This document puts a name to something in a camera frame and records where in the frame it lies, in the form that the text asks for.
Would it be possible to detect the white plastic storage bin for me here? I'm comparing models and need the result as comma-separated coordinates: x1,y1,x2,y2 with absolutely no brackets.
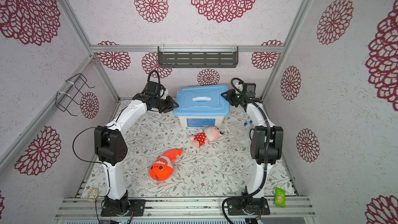
178,116,225,128

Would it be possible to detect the coiled beige rubber band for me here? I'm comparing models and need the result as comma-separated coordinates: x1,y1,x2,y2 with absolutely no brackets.
86,187,99,202

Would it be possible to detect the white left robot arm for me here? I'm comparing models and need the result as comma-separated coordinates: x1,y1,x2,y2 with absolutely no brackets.
94,81,178,216

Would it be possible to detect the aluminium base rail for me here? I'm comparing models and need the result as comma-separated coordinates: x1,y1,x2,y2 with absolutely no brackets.
55,196,316,220

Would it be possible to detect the pink plush pig toy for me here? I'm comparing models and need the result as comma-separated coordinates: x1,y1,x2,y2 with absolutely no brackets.
190,127,224,148

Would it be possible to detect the blue plastic lid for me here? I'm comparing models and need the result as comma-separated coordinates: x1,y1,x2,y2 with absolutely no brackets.
173,85,230,117

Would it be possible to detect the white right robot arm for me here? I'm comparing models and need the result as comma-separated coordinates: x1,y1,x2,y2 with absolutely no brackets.
221,77,284,218

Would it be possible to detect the orange plush fish toy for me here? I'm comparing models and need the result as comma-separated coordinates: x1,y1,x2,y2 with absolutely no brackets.
148,149,183,181

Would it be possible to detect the green snack packet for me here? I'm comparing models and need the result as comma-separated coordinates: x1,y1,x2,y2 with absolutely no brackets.
274,187,286,207

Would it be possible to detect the black wire wall rack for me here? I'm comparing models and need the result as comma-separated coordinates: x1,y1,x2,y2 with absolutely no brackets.
54,73,95,117

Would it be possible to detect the dark grey wall shelf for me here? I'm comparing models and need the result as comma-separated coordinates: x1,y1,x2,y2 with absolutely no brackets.
157,46,239,68

